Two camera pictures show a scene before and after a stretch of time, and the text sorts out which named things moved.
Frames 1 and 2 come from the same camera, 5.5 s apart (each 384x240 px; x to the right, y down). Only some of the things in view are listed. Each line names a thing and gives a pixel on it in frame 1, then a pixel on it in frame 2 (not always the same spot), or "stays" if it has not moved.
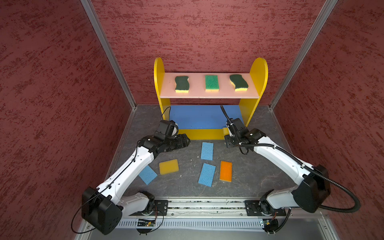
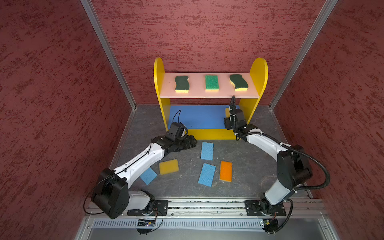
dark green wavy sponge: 240,84 stays
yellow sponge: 168,166 stays
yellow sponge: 225,131 -> 227,113
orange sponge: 225,171 stays
